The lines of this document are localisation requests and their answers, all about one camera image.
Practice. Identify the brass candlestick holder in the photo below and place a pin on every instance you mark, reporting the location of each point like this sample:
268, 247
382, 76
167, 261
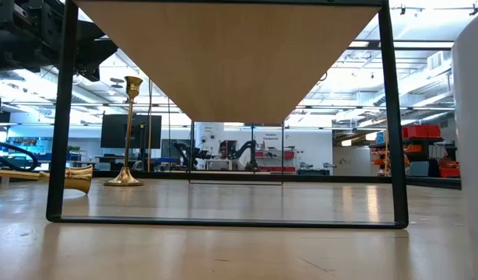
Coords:
80, 178
125, 177

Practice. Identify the white pot with green plant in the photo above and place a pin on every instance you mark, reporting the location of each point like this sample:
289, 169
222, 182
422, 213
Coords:
472, 155

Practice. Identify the black aluminium rig frame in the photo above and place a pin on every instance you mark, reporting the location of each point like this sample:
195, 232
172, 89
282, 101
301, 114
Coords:
340, 178

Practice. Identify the red storage bins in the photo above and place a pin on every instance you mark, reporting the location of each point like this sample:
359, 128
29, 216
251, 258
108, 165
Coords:
420, 131

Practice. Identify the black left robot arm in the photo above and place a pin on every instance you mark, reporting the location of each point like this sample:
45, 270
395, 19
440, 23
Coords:
32, 35

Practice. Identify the black background robot arm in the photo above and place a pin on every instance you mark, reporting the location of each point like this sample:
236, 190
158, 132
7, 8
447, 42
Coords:
247, 149
184, 153

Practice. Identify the black wall monitor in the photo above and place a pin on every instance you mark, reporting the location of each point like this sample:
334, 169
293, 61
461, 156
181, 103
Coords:
114, 132

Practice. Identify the wooden shelf riser black frame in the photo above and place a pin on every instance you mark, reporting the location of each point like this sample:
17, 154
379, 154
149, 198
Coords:
231, 58

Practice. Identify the person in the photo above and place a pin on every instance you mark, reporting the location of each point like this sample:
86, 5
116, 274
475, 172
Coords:
223, 149

